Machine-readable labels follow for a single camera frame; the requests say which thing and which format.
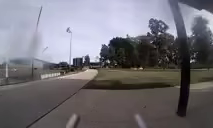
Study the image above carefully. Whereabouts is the dark tall building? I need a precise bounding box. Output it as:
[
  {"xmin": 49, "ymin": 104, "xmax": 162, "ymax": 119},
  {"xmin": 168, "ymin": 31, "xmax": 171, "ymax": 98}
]
[{"xmin": 72, "ymin": 57, "xmax": 84, "ymax": 68}]

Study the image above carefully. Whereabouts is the building with curved roof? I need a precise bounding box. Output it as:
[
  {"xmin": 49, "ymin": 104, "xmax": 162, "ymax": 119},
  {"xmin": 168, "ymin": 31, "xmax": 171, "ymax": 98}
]
[{"xmin": 8, "ymin": 57, "xmax": 58, "ymax": 71}]

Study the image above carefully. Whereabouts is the dark thick pole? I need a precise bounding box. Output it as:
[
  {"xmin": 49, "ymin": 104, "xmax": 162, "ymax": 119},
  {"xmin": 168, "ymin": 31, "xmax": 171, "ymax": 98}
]
[{"xmin": 167, "ymin": 0, "xmax": 192, "ymax": 118}]

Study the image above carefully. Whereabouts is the single tree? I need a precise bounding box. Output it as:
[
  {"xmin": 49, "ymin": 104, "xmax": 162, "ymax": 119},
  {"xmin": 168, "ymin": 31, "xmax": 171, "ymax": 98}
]
[{"xmin": 83, "ymin": 54, "xmax": 91, "ymax": 67}]

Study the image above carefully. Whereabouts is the robot's own part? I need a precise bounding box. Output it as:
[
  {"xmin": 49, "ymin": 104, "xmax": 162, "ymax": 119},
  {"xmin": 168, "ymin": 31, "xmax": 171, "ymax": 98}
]
[
  {"xmin": 133, "ymin": 113, "xmax": 148, "ymax": 128},
  {"xmin": 65, "ymin": 113, "xmax": 80, "ymax": 128}
]

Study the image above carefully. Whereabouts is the low dark building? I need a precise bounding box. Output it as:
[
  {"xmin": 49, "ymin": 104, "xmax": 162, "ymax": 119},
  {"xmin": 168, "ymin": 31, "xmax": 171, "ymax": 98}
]
[{"xmin": 89, "ymin": 61, "xmax": 102, "ymax": 69}]

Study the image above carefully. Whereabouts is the street lamp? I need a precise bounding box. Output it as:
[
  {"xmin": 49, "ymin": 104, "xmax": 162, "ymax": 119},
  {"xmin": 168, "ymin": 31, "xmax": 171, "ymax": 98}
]
[{"xmin": 41, "ymin": 46, "xmax": 49, "ymax": 63}]

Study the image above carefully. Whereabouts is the thin leaning pole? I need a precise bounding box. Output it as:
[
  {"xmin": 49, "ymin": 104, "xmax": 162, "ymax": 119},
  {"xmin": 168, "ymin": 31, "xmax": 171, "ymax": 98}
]
[{"xmin": 30, "ymin": 5, "xmax": 44, "ymax": 80}]

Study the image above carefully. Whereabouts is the wire fence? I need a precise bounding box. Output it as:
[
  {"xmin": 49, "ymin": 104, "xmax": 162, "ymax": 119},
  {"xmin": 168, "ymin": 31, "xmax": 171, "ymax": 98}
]
[{"xmin": 0, "ymin": 61, "xmax": 42, "ymax": 86}]

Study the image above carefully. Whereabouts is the grass lawn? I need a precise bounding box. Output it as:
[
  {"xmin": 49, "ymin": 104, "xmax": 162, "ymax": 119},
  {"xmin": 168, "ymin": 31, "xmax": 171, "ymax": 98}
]
[{"xmin": 83, "ymin": 67, "xmax": 213, "ymax": 90}]

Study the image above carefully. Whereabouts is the row of dark trees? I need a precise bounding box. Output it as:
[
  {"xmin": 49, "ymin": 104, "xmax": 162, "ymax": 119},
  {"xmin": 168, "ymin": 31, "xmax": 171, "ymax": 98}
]
[{"xmin": 99, "ymin": 15, "xmax": 213, "ymax": 70}]

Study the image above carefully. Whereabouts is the pale concrete path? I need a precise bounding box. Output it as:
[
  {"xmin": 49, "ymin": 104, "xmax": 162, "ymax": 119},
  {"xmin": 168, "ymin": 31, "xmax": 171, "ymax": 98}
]
[{"xmin": 27, "ymin": 68, "xmax": 213, "ymax": 128}]

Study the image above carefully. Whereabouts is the tall floodlight mast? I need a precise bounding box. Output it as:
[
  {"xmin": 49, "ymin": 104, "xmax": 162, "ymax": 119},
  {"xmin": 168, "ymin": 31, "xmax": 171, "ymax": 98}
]
[{"xmin": 65, "ymin": 26, "xmax": 74, "ymax": 68}]

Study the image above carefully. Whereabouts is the grey asphalt road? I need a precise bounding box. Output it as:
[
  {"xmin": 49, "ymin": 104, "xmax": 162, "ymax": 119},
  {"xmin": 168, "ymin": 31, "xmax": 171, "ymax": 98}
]
[{"xmin": 0, "ymin": 70, "xmax": 92, "ymax": 128}]

